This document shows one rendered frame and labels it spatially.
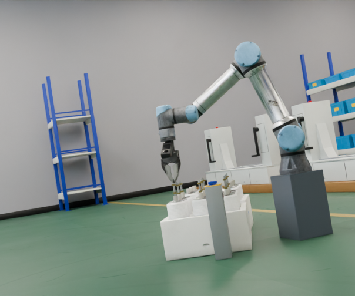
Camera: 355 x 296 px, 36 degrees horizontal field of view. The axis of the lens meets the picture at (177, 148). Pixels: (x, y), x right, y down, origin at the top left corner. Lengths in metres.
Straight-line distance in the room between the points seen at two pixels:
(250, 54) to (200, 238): 0.85
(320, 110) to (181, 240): 3.02
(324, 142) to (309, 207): 2.63
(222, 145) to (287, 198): 4.51
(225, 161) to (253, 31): 3.75
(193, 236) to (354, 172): 2.34
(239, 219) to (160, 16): 7.32
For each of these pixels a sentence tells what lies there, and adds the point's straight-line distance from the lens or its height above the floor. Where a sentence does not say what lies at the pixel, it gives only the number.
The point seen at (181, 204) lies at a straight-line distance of 2.54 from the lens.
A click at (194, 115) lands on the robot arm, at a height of 0.63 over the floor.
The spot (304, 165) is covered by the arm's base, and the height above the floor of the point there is 0.33.
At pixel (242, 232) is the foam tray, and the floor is 0.08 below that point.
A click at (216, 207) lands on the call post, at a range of 2.35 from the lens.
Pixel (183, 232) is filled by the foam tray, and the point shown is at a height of 0.12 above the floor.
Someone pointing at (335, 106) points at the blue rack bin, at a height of 0.94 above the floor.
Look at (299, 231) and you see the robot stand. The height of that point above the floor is 0.04.
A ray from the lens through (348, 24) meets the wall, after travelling 11.37.
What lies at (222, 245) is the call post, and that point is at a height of 0.06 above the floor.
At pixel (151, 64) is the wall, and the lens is 9.28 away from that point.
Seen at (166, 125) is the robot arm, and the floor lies 0.61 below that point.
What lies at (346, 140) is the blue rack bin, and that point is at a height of 0.39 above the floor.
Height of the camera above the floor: 0.43
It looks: 2 degrees up
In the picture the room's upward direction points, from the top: 9 degrees counter-clockwise
